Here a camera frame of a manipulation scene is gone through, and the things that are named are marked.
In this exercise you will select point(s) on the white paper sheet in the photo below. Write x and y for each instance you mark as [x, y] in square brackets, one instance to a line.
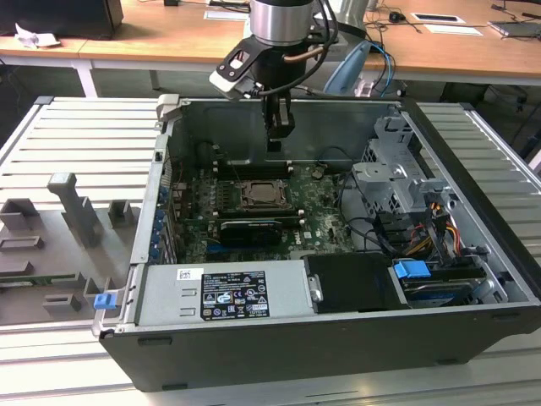
[454, 29]

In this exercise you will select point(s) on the CPU socket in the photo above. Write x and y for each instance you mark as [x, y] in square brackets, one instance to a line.
[246, 207]

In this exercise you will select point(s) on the green motherboard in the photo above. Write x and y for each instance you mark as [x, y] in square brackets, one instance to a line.
[325, 228]

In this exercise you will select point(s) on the blue plastic case latch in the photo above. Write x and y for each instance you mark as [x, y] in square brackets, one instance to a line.
[105, 301]

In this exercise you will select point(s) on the grey parts rack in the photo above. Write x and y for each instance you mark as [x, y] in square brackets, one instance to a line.
[63, 254]

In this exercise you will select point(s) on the black plastic shroud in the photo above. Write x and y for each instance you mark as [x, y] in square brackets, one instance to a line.
[351, 283]

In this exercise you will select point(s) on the green RAM stick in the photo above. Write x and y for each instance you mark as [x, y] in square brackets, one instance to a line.
[38, 279]

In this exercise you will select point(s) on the crumpled white paper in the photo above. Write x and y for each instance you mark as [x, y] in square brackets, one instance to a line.
[36, 37]

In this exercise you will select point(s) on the wooden office desk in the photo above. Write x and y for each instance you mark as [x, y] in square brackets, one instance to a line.
[169, 38]

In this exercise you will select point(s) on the pale blue teach pendant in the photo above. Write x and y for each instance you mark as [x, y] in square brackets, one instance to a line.
[346, 67]

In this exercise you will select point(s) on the hard disk in blue carrier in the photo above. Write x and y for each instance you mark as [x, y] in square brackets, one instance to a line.
[410, 269]

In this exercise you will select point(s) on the grey power supply unit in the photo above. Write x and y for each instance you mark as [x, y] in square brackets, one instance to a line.
[169, 296]

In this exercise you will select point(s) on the black computer mouse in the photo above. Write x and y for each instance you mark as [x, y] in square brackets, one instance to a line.
[396, 17]

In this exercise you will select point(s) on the grey laptop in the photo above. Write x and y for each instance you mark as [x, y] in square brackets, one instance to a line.
[515, 27]

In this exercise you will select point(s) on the white pendant holder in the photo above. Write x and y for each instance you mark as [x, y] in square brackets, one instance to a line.
[364, 88]

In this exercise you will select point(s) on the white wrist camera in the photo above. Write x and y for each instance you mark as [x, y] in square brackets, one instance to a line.
[224, 82]

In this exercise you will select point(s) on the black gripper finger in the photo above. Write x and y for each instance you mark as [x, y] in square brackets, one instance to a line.
[272, 127]

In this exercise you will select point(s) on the silver metal drive cage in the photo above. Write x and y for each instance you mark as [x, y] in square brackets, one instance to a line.
[380, 177]

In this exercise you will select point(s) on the black open PC case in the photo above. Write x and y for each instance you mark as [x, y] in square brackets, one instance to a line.
[296, 355]

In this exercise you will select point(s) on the round coin battery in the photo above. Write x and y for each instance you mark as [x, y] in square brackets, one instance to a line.
[320, 172]

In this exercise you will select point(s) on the black computer box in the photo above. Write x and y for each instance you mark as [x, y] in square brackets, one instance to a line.
[63, 17]

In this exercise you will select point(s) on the grey plastic case latch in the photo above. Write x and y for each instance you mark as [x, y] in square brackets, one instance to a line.
[169, 108]

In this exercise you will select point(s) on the black graphics card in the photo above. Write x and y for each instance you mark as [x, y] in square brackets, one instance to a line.
[249, 234]

